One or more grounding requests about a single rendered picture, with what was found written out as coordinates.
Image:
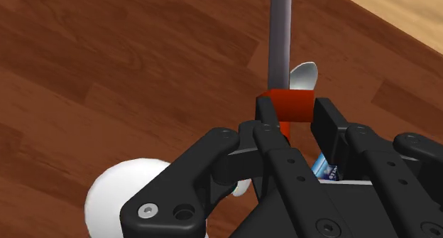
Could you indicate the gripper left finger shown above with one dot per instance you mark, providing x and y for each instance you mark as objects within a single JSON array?
[{"x": 193, "y": 168}]

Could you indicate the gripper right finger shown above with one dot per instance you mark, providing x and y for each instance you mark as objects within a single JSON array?
[{"x": 391, "y": 182}]

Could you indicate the red box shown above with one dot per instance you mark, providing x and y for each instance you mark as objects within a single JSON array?
[{"x": 294, "y": 105}]

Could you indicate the blue printed packet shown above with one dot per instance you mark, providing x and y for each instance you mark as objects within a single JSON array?
[{"x": 320, "y": 168}]

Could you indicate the white round object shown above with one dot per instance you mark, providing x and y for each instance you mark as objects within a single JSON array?
[{"x": 116, "y": 192}]

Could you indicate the silver spoon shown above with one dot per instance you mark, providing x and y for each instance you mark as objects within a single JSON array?
[{"x": 304, "y": 77}]

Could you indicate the grey round pole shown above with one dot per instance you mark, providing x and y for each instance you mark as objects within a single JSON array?
[{"x": 279, "y": 40}]

